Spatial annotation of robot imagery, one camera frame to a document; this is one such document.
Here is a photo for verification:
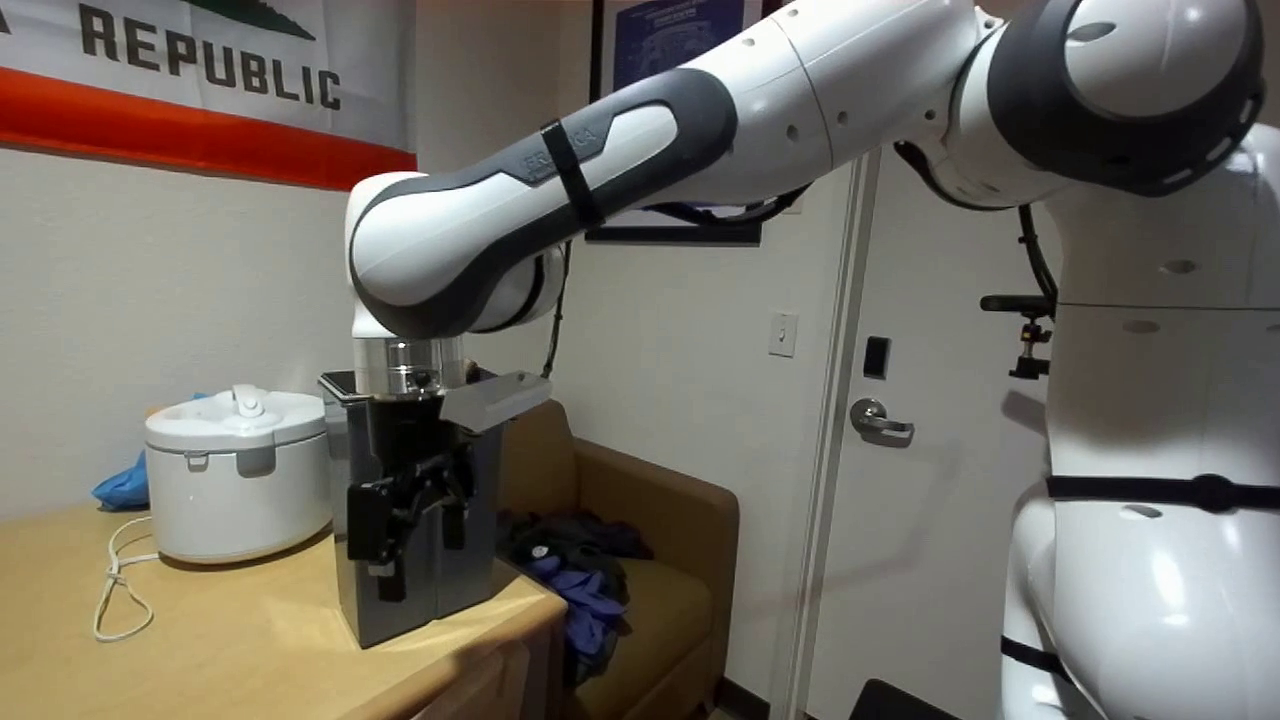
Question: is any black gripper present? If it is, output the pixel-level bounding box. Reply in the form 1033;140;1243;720
343;389;482;604

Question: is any dark grey trash bin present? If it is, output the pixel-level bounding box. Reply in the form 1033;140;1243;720
312;370;522;656

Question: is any black clothes pile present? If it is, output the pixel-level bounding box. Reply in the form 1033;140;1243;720
497;510;656;575

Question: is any white rice cooker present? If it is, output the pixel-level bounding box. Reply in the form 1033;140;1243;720
139;386;337;574

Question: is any purple cloth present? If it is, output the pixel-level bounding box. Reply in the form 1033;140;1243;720
522;554;631;694

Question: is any light wooden table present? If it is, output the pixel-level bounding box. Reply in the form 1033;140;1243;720
0;504;573;720

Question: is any brown sofa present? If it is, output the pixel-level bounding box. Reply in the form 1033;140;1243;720
491;394;741;720

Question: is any blue cloth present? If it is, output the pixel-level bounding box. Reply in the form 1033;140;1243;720
89;450;151;515

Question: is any California Republic flag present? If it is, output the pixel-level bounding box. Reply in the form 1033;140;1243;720
0;0;419;196

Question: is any black door deadbolt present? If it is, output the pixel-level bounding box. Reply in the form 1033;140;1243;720
862;334;898;386

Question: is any black base platform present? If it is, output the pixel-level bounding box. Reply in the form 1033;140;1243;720
850;677;962;720

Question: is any framed blue poster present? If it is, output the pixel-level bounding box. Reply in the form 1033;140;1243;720
583;0;771;247

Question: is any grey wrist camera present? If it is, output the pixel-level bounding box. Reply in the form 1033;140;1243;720
444;370;557;440

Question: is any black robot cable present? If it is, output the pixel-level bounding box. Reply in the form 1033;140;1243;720
535;183;808;389

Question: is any white power cord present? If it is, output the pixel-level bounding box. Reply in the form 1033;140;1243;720
83;512;162;648

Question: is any white wall light switch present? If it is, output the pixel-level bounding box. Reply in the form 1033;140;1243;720
764;307;805;365

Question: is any silver lever door handle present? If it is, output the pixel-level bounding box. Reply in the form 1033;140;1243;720
850;396;920;453

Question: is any white door with lever handle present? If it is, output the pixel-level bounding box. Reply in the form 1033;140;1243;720
796;140;1071;720

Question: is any black stereo camera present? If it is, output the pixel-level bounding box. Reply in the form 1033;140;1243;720
977;292;1061;320

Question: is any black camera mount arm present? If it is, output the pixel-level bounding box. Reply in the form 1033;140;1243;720
1005;312;1061;386

